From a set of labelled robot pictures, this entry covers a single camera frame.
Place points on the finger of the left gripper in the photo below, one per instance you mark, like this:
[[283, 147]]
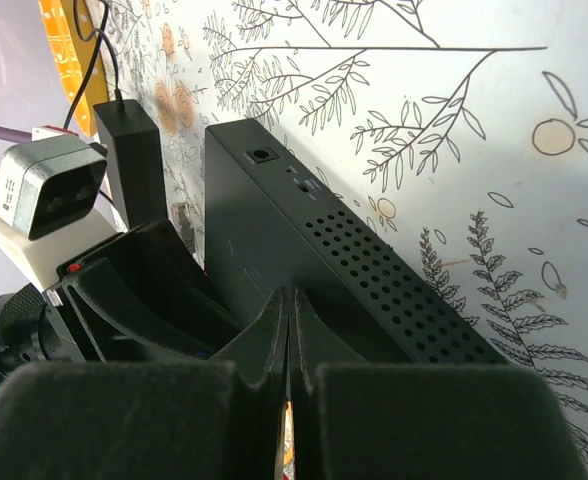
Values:
[[172, 285]]

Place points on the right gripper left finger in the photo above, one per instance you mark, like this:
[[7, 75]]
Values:
[[220, 418]]

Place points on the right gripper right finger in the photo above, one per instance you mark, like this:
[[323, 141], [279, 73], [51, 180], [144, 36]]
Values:
[[354, 419]]

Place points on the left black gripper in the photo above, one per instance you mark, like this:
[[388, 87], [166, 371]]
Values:
[[44, 326]]

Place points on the black network switch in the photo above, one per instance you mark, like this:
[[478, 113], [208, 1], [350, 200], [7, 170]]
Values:
[[270, 223]]

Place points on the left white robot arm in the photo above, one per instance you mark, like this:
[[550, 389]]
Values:
[[40, 259]]

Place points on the black power adapter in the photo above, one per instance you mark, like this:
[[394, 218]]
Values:
[[134, 161]]

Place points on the yellow dotted plate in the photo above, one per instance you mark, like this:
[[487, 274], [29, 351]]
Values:
[[72, 58]]

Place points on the floral table mat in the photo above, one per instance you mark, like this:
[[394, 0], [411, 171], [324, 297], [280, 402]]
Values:
[[457, 130]]

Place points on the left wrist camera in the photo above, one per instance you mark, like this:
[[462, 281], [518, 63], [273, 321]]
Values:
[[48, 184]]

